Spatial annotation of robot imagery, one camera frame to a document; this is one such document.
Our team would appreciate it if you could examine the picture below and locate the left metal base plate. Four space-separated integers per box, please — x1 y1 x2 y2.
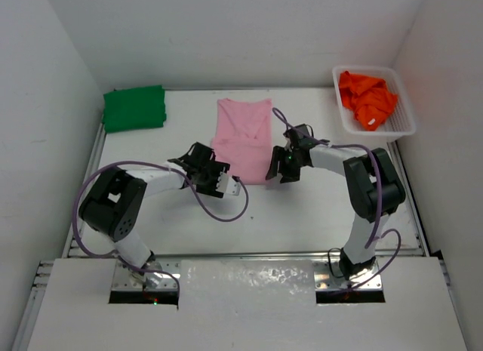
111 259 181 292

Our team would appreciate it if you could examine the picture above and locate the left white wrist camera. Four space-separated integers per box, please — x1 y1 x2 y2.
217 173 242 196

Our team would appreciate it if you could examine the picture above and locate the white front cover panel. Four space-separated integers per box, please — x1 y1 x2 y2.
29 257 466 350

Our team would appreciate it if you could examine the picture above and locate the white plastic basket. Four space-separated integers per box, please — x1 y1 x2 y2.
332 65 417 143

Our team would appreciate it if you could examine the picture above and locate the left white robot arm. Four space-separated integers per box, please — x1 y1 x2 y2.
78 143 241 270

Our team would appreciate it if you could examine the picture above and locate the pink t shirt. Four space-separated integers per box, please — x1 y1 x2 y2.
211 98 272 185

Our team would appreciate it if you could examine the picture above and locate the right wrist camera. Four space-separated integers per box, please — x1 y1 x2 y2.
284 124 314 148

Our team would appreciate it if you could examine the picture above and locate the green t shirt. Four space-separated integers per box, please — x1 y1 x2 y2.
102 85 167 134

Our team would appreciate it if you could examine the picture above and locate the orange t shirt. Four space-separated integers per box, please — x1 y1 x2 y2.
338 71 398 131

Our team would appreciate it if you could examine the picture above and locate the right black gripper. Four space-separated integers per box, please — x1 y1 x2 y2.
266 146 305 184

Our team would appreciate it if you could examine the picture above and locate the metal base plate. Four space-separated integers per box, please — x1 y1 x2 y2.
111 259 181 292
312 258 383 292

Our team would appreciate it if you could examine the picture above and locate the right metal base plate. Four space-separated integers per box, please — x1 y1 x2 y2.
312 258 383 292

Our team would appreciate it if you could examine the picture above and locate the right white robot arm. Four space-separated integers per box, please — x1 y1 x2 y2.
266 124 406 280

